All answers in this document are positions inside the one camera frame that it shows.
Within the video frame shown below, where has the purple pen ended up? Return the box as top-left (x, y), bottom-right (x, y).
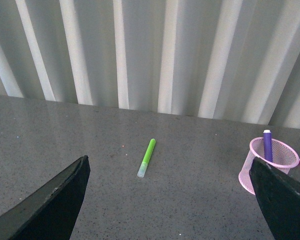
top-left (263, 129), bottom-right (273, 162)

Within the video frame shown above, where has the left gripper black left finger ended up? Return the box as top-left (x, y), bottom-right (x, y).
top-left (0, 155), bottom-right (91, 240)

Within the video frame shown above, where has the green pen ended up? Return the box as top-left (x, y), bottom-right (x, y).
top-left (137, 138), bottom-right (156, 178)

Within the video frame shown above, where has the pink mesh cup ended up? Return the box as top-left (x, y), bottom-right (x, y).
top-left (238, 137), bottom-right (300, 195)

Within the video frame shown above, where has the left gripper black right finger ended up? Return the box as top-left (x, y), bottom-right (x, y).
top-left (249, 157), bottom-right (300, 240)

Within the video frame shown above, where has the white curtain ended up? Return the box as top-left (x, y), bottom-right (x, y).
top-left (0, 0), bottom-right (300, 129)

